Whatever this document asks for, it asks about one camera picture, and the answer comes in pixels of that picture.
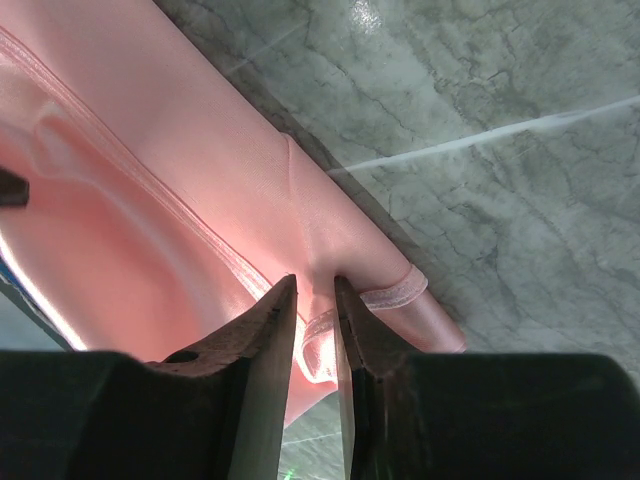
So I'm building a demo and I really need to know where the pink satin napkin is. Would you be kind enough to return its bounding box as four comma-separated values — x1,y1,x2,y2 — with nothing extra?
1,1,465,422

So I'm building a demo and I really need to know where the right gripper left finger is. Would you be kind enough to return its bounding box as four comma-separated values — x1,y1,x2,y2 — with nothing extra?
1,275,297,479

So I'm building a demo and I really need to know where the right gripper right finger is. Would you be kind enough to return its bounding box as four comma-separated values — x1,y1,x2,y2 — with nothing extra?
335,277,639,479

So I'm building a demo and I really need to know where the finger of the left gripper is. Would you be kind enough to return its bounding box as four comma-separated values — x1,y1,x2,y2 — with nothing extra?
0,167,30,208

